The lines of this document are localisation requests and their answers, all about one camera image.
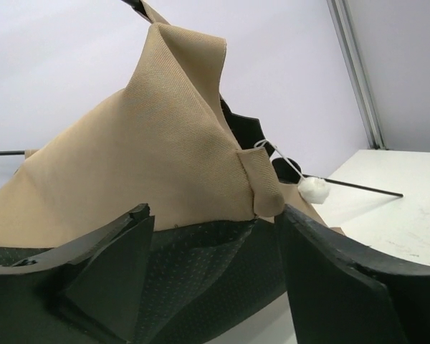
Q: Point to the beige fabric pet tent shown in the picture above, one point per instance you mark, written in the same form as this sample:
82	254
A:
167	140

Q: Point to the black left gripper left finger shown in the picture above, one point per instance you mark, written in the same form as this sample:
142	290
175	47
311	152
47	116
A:
85	291

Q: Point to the aluminium frame post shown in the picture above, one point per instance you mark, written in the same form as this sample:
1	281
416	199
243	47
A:
344	29

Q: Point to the white pompom cat toy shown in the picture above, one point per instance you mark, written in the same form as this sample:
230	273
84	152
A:
314	190

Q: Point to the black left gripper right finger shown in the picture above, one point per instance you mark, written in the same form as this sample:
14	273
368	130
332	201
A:
342	291

